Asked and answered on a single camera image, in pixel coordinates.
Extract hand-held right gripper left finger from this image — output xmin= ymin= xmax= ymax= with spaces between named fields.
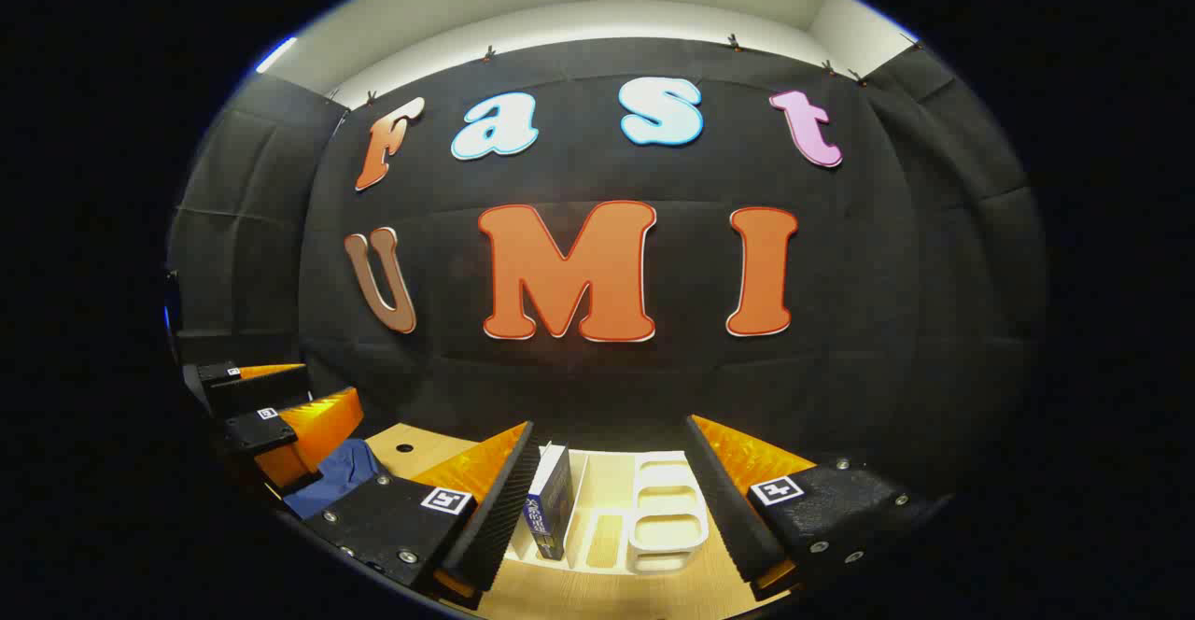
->
xmin=306 ymin=419 xmax=544 ymax=612

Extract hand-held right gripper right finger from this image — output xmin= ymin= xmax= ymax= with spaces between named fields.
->
xmin=684 ymin=413 xmax=949 ymax=602

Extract dark blue cover book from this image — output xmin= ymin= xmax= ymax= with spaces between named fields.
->
xmin=526 ymin=443 xmax=574 ymax=562

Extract white plastic bookshelf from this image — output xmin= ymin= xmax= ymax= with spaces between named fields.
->
xmin=504 ymin=449 xmax=712 ymax=574

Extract blue fabric schoolbag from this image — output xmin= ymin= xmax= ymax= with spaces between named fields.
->
xmin=283 ymin=438 xmax=386 ymax=520

